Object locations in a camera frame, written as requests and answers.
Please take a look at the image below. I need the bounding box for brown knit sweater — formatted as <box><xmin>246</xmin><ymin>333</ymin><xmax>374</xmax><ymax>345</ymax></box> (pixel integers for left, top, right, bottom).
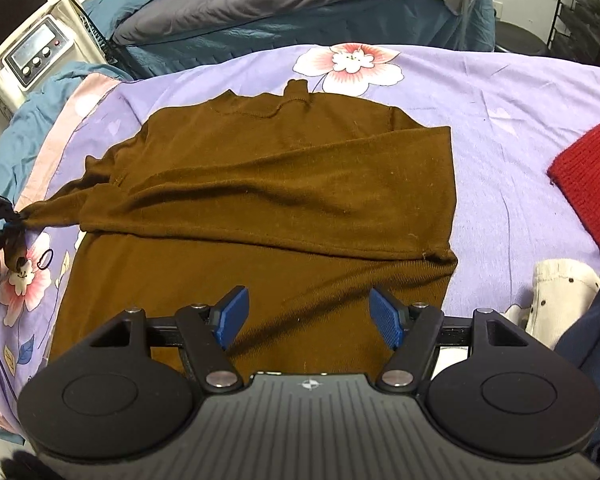
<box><xmin>24</xmin><ymin>80</ymin><xmax>457</xmax><ymax>376</ymax></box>

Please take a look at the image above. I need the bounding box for purple floral bed sheet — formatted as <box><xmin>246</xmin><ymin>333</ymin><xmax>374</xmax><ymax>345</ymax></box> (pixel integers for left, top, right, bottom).
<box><xmin>0</xmin><ymin>41</ymin><xmax>600</xmax><ymax>436</ymax></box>

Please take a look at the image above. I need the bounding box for red knit garment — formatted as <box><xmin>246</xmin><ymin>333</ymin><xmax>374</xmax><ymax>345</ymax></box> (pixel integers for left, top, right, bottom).
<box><xmin>547</xmin><ymin>124</ymin><xmax>600</xmax><ymax>248</ymax></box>

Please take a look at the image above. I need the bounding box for black round stool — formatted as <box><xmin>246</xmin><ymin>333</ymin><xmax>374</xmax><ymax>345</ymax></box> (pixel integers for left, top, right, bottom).
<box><xmin>495</xmin><ymin>21</ymin><xmax>548</xmax><ymax>56</ymax></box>

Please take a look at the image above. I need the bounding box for white bedside machine with knobs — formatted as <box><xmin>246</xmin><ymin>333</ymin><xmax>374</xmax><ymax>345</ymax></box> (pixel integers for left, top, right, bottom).
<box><xmin>0</xmin><ymin>0</ymin><xmax>106</xmax><ymax>113</ymax></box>

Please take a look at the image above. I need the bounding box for teal blue duvet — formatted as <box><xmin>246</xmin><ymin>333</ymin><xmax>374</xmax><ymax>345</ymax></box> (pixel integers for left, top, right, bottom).
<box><xmin>0</xmin><ymin>62</ymin><xmax>134</xmax><ymax>446</ymax></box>

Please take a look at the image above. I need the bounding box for white polka dot garment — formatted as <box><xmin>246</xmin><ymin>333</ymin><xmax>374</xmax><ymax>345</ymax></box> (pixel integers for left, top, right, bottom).
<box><xmin>504</xmin><ymin>259</ymin><xmax>600</xmax><ymax>349</ymax></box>

